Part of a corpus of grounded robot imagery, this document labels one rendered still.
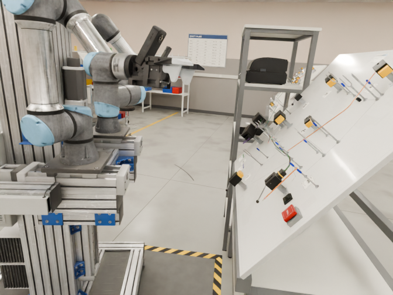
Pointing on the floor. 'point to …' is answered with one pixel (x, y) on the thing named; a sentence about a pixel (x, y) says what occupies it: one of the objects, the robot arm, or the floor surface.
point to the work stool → (127, 112)
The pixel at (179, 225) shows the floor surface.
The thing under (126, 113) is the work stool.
